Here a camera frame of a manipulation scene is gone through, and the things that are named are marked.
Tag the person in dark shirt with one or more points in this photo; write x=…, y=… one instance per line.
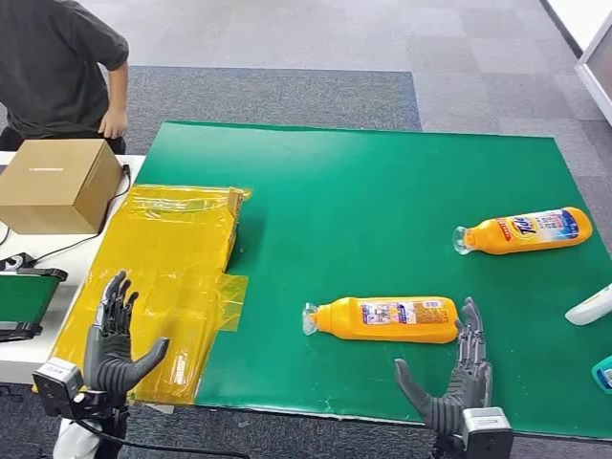
x=47, y=63

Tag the yellow plastic wrapped box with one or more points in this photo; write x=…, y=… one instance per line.
x=162, y=253

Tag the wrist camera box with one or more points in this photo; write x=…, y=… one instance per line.
x=487, y=434
x=58, y=386

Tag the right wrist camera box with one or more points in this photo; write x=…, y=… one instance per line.
x=487, y=434

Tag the green table mat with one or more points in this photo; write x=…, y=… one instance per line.
x=358, y=209

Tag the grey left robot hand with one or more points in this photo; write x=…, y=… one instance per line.
x=112, y=361

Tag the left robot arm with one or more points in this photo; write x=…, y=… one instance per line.
x=78, y=440

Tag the white side table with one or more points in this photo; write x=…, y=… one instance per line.
x=72, y=260

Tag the dark grey carpet mat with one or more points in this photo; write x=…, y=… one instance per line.
x=268, y=95

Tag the black device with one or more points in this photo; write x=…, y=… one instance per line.
x=16, y=261

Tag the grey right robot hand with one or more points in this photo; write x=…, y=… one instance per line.
x=459, y=399

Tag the teal container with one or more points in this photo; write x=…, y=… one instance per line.
x=604, y=375

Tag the small green belt conveyor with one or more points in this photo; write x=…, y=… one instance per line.
x=24, y=298

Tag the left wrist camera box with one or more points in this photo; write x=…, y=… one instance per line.
x=58, y=386

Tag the orange detergent bottle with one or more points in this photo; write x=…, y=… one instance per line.
x=521, y=231
x=382, y=320

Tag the white plastic bottle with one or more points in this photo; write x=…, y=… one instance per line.
x=590, y=308

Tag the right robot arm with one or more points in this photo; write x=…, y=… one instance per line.
x=447, y=448

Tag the white framed board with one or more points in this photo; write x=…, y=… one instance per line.
x=598, y=69

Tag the brown cardboard box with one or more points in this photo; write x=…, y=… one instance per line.
x=47, y=184

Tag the person's hand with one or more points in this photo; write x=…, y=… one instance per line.
x=114, y=123

